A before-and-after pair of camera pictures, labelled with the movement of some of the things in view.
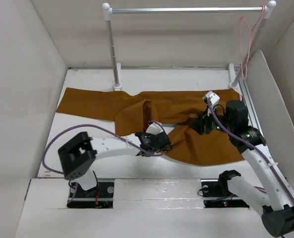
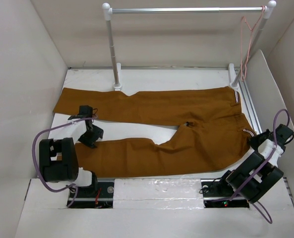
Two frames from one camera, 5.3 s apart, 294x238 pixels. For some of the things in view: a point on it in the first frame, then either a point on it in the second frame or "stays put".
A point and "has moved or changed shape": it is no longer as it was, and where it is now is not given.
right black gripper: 203,117 → 253,139
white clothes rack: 233,78 stays put
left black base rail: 102,197 stays put
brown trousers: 173,110 has moved or changed shape
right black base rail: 216,194 stays put
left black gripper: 148,135 → 97,135
